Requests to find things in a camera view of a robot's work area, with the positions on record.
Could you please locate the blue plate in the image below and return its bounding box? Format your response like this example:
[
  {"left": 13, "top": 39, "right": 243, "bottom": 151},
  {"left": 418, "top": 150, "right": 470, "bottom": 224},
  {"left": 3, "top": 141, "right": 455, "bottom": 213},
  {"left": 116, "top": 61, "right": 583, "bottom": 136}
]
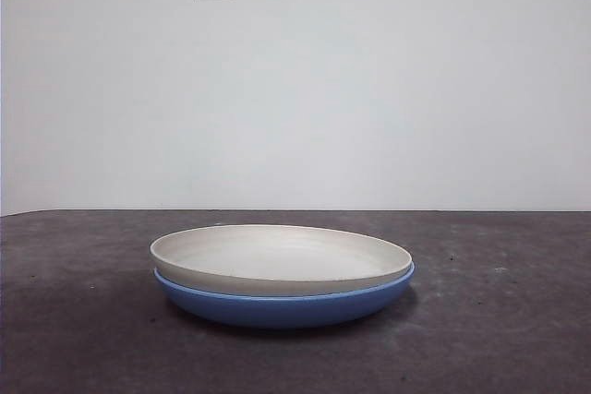
[{"left": 153, "top": 260, "right": 416, "bottom": 330}]

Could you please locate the white plate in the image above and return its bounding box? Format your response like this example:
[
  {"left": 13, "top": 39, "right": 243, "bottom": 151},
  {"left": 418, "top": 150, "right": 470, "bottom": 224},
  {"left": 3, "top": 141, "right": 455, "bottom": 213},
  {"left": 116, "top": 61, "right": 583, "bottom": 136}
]
[{"left": 149, "top": 224, "right": 413, "bottom": 297}]

